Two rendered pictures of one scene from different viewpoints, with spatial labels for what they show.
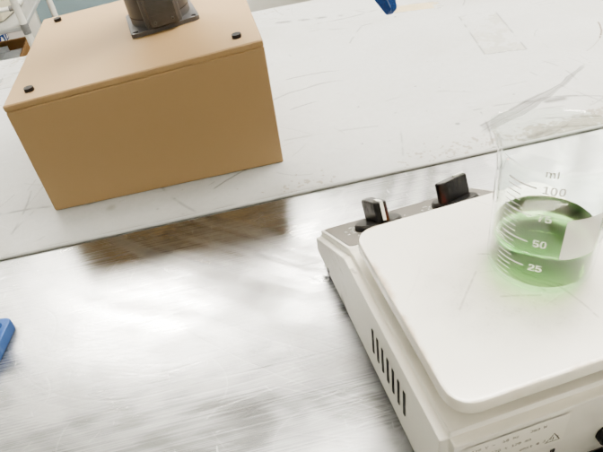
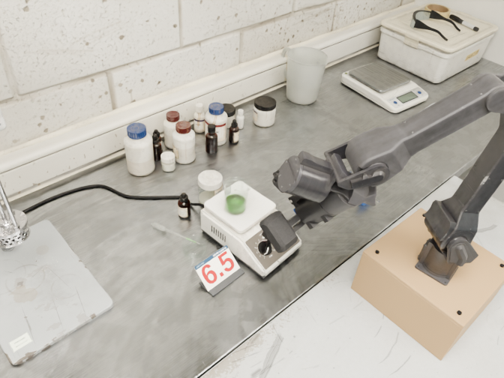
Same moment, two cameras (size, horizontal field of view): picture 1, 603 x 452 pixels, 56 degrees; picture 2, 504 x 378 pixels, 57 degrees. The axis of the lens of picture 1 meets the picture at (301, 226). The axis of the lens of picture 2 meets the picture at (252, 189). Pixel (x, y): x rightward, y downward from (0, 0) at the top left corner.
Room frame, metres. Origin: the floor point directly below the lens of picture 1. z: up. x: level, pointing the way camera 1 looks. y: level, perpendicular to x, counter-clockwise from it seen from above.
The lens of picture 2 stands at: (0.77, -0.55, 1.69)
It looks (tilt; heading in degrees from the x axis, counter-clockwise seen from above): 42 degrees down; 140
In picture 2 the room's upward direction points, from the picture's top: 5 degrees clockwise
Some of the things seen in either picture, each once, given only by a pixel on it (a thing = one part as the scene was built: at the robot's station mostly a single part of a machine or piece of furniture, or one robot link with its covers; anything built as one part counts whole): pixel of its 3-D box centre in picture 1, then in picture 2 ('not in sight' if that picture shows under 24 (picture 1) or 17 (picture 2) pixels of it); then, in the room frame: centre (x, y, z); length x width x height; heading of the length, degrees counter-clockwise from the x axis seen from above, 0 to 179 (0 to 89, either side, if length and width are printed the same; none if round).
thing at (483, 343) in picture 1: (506, 277); (240, 205); (0.19, -0.10, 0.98); 0.12 x 0.12 x 0.01; 10
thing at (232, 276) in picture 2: not in sight; (219, 269); (0.27, -0.21, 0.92); 0.09 x 0.06 x 0.04; 98
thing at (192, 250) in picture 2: not in sight; (194, 247); (0.18, -0.21, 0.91); 0.06 x 0.06 x 0.02
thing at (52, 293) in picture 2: not in sight; (32, 283); (0.08, -0.53, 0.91); 0.30 x 0.20 x 0.01; 6
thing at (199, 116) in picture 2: not in sight; (199, 118); (-0.21, 0.04, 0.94); 0.03 x 0.03 x 0.09
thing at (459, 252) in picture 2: not in sight; (453, 236); (0.56, 0.10, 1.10); 0.09 x 0.07 x 0.06; 152
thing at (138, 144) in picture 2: not in sight; (139, 148); (-0.14, -0.18, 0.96); 0.07 x 0.07 x 0.13
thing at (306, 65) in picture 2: not in sight; (301, 75); (-0.21, 0.44, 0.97); 0.18 x 0.13 x 0.15; 7
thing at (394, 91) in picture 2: not in sight; (384, 85); (-0.08, 0.72, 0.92); 0.26 x 0.19 x 0.05; 0
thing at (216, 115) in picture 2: not in sight; (216, 123); (-0.14, 0.06, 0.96); 0.06 x 0.06 x 0.11
